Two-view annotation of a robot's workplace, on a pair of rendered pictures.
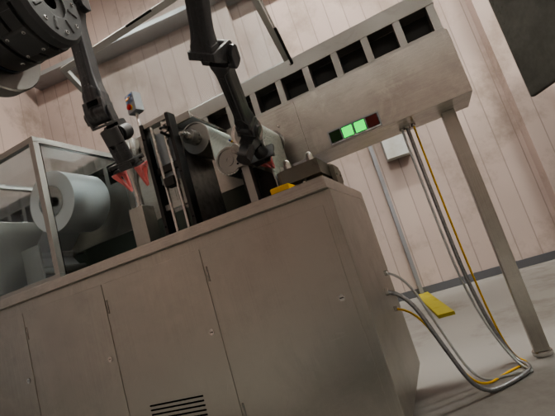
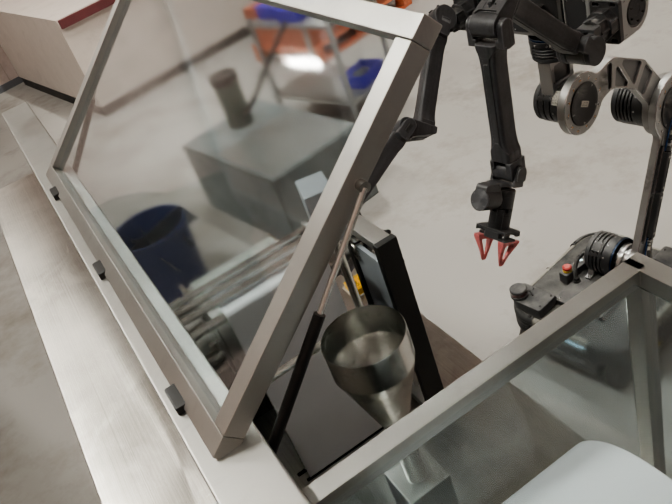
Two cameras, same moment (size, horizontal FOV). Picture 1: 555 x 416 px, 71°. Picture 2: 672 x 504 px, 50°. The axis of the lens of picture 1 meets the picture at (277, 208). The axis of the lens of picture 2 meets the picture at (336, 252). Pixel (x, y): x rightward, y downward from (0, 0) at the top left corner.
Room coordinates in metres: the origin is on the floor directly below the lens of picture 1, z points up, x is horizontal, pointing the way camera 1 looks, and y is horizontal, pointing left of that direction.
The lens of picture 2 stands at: (2.49, 1.34, 2.28)
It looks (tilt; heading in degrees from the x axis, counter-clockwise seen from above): 34 degrees down; 231
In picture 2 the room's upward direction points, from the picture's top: 21 degrees counter-clockwise
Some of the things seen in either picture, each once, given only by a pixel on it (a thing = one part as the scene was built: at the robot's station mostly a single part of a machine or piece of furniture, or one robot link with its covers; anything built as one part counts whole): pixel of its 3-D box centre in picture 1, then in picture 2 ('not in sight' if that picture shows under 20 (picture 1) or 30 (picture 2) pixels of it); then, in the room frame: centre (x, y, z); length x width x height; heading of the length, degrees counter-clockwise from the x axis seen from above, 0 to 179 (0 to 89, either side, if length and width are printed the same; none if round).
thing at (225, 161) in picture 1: (241, 164); not in sight; (1.75, 0.10, 1.18); 0.26 x 0.12 x 0.12; 159
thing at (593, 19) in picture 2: not in sight; (599, 26); (0.67, 0.51, 1.45); 0.09 x 0.08 x 0.12; 79
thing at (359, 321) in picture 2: (126, 148); (367, 348); (1.94, 0.67, 1.50); 0.14 x 0.14 x 0.06
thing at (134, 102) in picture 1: (132, 103); not in sight; (1.81, 0.54, 1.66); 0.07 x 0.07 x 0.10; 54
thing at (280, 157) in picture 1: (279, 162); not in sight; (1.68, -0.07, 1.11); 0.23 x 0.01 x 0.18; 159
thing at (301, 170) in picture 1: (314, 177); not in sight; (1.68, -0.19, 1.00); 0.40 x 0.16 x 0.06; 159
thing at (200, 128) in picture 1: (211, 144); not in sight; (1.80, 0.22, 1.34); 0.25 x 0.14 x 0.14; 159
